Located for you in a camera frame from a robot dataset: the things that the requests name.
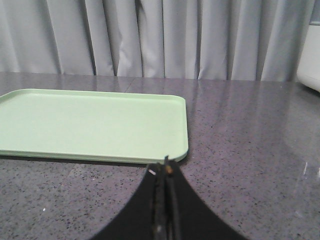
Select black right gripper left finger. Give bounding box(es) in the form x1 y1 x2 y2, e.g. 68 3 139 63
92 163 166 240

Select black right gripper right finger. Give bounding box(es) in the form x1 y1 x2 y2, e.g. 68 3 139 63
164 156 245 240

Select light green plastic tray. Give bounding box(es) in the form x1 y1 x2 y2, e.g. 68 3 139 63
0 89 189 164

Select grey pleated curtain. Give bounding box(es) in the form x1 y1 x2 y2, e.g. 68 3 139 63
0 0 314 81

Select white appliance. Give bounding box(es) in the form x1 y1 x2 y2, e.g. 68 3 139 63
296 0 320 92

